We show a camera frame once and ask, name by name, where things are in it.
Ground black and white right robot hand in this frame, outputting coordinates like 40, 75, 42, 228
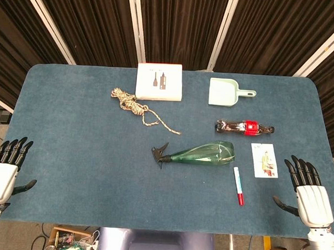
271, 154, 334, 229

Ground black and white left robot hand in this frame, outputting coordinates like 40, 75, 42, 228
0, 135, 39, 207

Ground green spray bottle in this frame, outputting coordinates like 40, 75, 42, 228
151, 138, 236, 172

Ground cola bottle with red label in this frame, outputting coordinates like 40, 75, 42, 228
214, 118, 276, 138

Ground white picture card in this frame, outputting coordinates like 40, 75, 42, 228
249, 143, 280, 179

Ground black equipment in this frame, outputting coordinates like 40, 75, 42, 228
0, 102, 14, 125

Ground white marker with red cap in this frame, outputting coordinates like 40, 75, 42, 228
231, 166, 246, 207

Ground wooden box with clutter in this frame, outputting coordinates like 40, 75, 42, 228
47, 226, 94, 250

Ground blue felt table cover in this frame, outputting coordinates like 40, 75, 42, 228
0, 62, 334, 241

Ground dark brown pleated curtain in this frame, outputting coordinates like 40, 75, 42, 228
215, 0, 334, 78
0, 0, 70, 111
305, 47, 334, 159
31, 0, 141, 69
137, 0, 232, 72

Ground mint green plastic dustpan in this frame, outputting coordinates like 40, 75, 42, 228
208, 77, 257, 108

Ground purple robot torso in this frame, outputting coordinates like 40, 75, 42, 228
96, 226, 216, 250

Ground white flat cardboard box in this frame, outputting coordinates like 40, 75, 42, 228
134, 62, 184, 103

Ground white partition frame post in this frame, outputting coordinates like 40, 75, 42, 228
293, 25, 334, 79
0, 95, 15, 114
206, 0, 241, 73
20, 0, 78, 65
124, 0, 149, 64

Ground beige braided rope bundle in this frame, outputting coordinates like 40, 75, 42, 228
109, 87, 184, 136

